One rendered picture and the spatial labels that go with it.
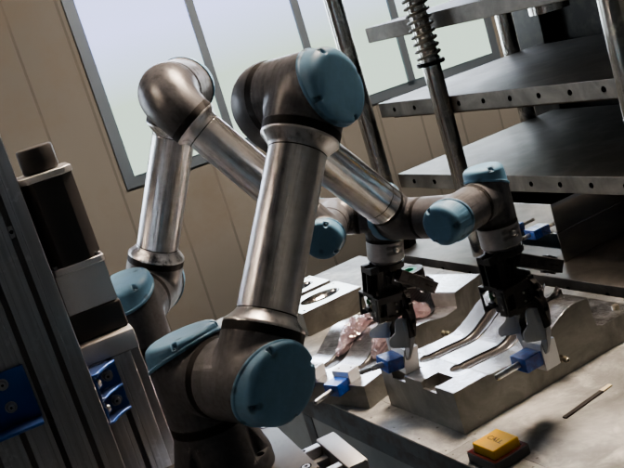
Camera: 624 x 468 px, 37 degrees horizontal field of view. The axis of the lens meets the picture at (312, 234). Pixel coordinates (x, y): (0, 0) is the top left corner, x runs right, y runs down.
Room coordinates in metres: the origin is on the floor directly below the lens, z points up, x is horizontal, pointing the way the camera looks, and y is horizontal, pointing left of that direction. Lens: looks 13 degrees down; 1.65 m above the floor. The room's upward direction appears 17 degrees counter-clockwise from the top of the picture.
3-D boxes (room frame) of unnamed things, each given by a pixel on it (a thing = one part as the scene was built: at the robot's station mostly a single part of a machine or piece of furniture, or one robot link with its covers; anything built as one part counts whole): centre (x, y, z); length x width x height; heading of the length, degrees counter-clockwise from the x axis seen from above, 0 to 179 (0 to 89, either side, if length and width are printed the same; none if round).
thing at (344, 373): (1.94, 0.05, 0.85); 0.13 x 0.05 x 0.05; 133
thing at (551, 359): (1.61, -0.30, 0.93); 0.13 x 0.05 x 0.05; 116
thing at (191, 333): (1.30, 0.22, 1.20); 0.13 x 0.12 x 0.14; 42
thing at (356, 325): (2.16, -0.11, 0.90); 0.26 x 0.18 x 0.08; 133
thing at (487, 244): (1.62, -0.32, 1.17); 0.08 x 0.08 x 0.05
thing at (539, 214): (2.72, -0.82, 0.87); 0.50 x 0.27 x 0.17; 116
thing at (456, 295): (2.17, -0.10, 0.85); 0.50 x 0.26 x 0.11; 133
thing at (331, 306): (2.60, 0.03, 0.83); 0.20 x 0.15 x 0.07; 116
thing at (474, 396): (1.88, -0.34, 0.87); 0.50 x 0.26 x 0.14; 116
